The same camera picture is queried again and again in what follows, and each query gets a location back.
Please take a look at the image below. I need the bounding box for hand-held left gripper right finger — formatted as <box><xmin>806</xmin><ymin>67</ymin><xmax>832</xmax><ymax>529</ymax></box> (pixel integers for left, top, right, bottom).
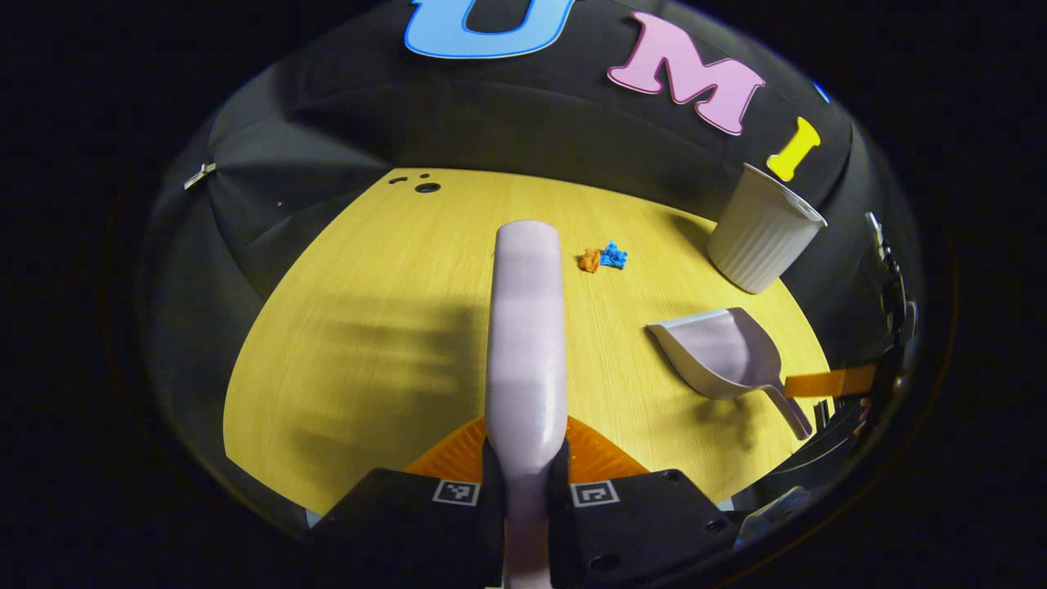
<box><xmin>546</xmin><ymin>416</ymin><xmax>741</xmax><ymax>589</ymax></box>

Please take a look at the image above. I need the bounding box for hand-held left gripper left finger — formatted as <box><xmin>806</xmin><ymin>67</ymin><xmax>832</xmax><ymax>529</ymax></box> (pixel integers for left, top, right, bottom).
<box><xmin>307</xmin><ymin>416</ymin><xmax>506</xmax><ymax>589</ymax></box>

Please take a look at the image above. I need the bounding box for lavender plastic dustpan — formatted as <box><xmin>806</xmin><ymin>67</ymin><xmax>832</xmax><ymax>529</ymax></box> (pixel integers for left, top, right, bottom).
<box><xmin>645</xmin><ymin>307</ymin><xmax>815</xmax><ymax>441</ymax></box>

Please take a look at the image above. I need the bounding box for white ribbed garbage bin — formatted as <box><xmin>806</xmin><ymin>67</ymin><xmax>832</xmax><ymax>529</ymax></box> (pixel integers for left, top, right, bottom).
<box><xmin>706</xmin><ymin>162</ymin><xmax>829</xmax><ymax>295</ymax></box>

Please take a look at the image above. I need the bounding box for lavender small broom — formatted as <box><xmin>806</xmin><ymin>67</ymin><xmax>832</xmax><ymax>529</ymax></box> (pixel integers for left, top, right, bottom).
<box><xmin>484</xmin><ymin>219</ymin><xmax>570</xmax><ymax>589</ymax></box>

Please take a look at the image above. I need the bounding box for yellow wooden desktop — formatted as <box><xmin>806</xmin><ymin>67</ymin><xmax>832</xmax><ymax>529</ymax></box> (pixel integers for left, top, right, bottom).
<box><xmin>222</xmin><ymin>168</ymin><xmax>835</xmax><ymax>515</ymax></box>

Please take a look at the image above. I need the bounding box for black backdrop cloth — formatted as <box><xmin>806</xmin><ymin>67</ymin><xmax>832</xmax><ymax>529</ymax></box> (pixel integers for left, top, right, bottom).
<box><xmin>143</xmin><ymin>0</ymin><xmax>925</xmax><ymax>524</ymax></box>

